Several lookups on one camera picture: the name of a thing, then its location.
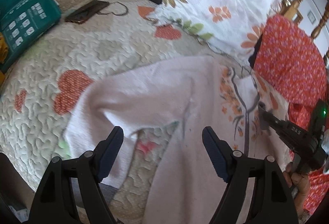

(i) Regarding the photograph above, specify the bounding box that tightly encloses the pale pink printed shirt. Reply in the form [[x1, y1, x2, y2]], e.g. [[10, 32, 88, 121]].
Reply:
[[64, 56, 290, 223]]

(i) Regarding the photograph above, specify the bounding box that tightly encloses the person's right hand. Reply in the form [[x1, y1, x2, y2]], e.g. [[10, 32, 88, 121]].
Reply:
[[283, 162, 311, 217]]

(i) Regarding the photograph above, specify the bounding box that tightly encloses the red floral crumpled cloth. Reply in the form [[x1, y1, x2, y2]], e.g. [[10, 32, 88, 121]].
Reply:
[[291, 100, 328, 215]]

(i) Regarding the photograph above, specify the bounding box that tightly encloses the red floral pillow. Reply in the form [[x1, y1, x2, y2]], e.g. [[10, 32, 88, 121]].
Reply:
[[253, 15, 327, 107]]

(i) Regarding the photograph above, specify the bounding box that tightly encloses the white floral pillow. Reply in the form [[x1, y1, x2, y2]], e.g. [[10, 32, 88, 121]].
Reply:
[[148, 0, 282, 64]]

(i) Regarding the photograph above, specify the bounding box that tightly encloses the yellow plastic bag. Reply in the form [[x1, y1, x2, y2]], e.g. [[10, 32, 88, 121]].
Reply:
[[0, 33, 8, 85]]

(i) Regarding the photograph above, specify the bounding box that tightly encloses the quilted heart pattern bedspread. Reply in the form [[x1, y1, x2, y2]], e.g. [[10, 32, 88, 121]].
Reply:
[[0, 0, 261, 223]]

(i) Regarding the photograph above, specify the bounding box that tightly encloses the teal packaging box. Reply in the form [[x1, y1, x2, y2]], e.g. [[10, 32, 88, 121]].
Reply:
[[1, 0, 61, 73]]

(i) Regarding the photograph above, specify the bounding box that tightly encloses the dark smartphone with strap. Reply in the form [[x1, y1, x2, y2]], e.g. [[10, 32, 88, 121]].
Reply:
[[65, 0, 129, 24]]

